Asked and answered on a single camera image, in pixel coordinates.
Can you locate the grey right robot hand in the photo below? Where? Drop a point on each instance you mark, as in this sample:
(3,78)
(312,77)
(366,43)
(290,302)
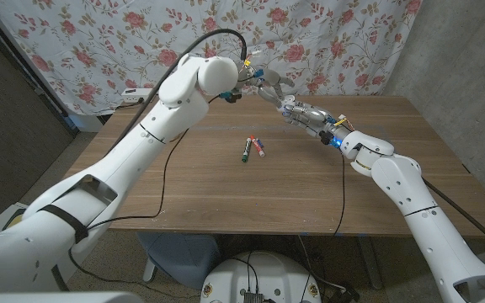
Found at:
(318,120)

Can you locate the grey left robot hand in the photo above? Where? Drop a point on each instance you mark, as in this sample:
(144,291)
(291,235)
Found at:
(270,82)

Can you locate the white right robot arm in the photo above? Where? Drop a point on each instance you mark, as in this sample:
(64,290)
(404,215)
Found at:
(427,219)

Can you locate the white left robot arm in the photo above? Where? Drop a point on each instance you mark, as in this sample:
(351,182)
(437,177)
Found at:
(99,185)

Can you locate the blue marker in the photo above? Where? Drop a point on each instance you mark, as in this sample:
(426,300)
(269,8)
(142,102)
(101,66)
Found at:
(260,142)

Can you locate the red Expo marker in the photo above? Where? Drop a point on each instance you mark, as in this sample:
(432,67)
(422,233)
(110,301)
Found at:
(257,146)

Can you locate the green dry-erase marker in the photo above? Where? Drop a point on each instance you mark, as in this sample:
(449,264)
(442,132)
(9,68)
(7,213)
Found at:
(246,150)

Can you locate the floral backdrop cloth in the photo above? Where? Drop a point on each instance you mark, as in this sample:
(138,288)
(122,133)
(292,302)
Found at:
(331,42)

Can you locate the white power strip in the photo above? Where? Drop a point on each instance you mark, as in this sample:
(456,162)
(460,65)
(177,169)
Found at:
(135,95)

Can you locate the grey table leg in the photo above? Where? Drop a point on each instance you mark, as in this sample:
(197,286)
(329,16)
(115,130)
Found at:
(371,263)

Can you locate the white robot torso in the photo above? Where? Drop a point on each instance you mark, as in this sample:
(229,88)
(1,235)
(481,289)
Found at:
(268,278)

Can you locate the black power adapter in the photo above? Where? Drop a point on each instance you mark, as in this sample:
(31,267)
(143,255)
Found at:
(345,293)

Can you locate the blue-grey bin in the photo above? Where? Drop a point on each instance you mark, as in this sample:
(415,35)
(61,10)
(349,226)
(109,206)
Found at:
(183,256)

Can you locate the white table leg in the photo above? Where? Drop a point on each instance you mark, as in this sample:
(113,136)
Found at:
(149,271)

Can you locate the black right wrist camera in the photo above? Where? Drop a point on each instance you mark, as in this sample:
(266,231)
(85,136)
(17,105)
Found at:
(324,137)

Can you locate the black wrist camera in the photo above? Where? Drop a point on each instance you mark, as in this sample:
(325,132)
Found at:
(324,137)
(232,97)

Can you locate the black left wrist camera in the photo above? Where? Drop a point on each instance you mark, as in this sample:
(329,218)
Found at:
(232,97)

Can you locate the black frame bar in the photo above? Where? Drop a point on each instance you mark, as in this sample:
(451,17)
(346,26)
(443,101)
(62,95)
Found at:
(21,67)

